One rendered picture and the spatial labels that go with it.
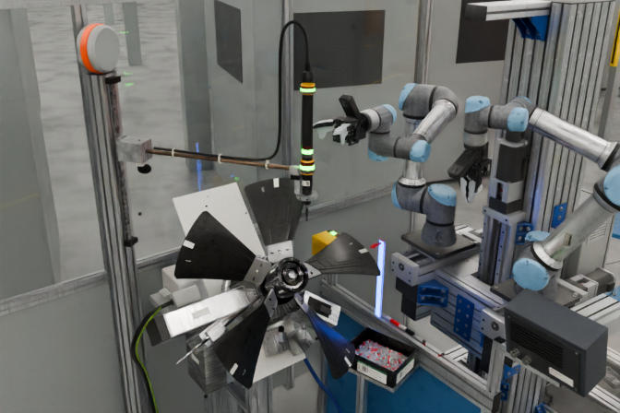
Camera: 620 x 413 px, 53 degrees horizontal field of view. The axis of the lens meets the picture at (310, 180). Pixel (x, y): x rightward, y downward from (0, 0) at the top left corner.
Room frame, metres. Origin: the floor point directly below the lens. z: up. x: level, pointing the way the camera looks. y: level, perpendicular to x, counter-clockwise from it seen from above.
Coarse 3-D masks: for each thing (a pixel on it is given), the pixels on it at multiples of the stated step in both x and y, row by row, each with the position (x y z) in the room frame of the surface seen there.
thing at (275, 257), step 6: (270, 246) 1.86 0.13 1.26; (276, 246) 1.85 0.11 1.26; (282, 246) 1.84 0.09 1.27; (288, 246) 1.84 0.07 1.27; (270, 252) 1.85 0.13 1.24; (276, 252) 1.84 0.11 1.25; (282, 252) 1.83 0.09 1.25; (288, 252) 1.83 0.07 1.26; (270, 258) 1.83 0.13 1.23; (276, 258) 1.83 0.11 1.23
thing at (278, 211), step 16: (256, 192) 1.98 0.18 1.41; (272, 192) 1.97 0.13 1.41; (288, 192) 1.97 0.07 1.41; (256, 208) 1.94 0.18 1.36; (272, 208) 1.93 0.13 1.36; (288, 208) 1.92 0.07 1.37; (272, 224) 1.90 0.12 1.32; (288, 224) 1.88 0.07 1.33; (272, 240) 1.86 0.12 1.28; (288, 240) 1.85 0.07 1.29
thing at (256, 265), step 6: (258, 258) 1.75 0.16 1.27; (252, 264) 1.75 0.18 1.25; (258, 264) 1.75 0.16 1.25; (264, 264) 1.76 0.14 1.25; (270, 264) 1.76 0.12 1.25; (252, 270) 1.75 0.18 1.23; (264, 270) 1.76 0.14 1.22; (246, 276) 1.75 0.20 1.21; (252, 276) 1.75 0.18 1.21; (258, 276) 1.76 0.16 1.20; (264, 276) 1.76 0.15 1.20; (252, 282) 1.75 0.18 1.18; (258, 282) 1.76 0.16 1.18
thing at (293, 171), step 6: (294, 168) 1.83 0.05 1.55; (300, 168) 1.85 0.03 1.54; (294, 174) 1.83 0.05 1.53; (300, 174) 1.83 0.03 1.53; (294, 180) 1.83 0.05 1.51; (300, 180) 1.83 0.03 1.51; (294, 186) 1.83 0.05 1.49; (300, 186) 1.83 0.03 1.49; (294, 192) 1.83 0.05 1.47; (300, 192) 1.83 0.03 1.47; (312, 192) 1.84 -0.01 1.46; (300, 198) 1.80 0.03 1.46; (306, 198) 1.80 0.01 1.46; (312, 198) 1.80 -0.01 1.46
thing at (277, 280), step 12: (276, 264) 1.75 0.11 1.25; (288, 264) 1.76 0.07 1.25; (300, 264) 1.77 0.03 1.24; (276, 276) 1.71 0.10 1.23; (288, 276) 1.73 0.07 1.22; (300, 276) 1.74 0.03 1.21; (264, 288) 1.76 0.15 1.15; (276, 288) 1.71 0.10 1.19; (288, 288) 1.69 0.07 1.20; (300, 288) 1.71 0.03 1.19; (288, 300) 1.77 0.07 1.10
